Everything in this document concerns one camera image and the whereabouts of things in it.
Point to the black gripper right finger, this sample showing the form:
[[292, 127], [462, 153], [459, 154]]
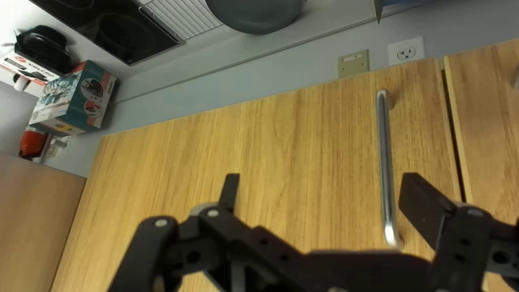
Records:
[[426, 210]]

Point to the beige wall switch plate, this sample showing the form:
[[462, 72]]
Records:
[[353, 64]]

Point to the black induction cooktop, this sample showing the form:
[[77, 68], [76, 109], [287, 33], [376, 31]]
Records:
[[123, 28]]

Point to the dark grey round tray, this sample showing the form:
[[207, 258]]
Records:
[[256, 17]]

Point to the silver door handle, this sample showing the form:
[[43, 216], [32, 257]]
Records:
[[389, 221]]

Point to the white wall outlet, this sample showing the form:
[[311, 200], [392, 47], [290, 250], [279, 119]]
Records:
[[405, 51]]

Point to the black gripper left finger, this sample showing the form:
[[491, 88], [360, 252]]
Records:
[[228, 192]]

